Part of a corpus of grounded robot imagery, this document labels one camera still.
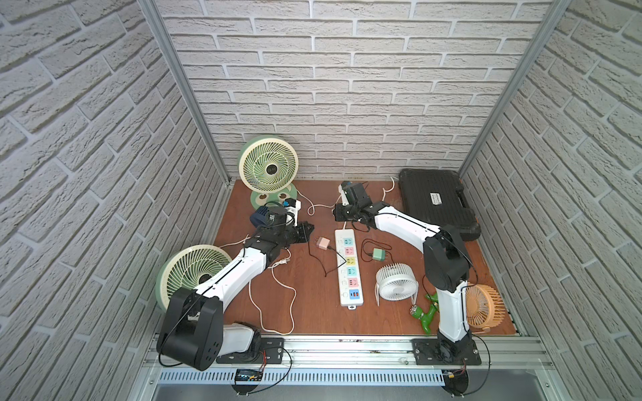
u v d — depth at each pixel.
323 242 0.97
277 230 0.66
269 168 0.91
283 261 0.91
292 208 0.76
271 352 0.74
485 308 0.72
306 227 0.74
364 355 0.74
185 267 0.72
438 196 1.04
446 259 0.52
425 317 0.79
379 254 0.92
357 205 0.74
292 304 0.81
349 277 0.86
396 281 0.76
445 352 0.64
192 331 0.41
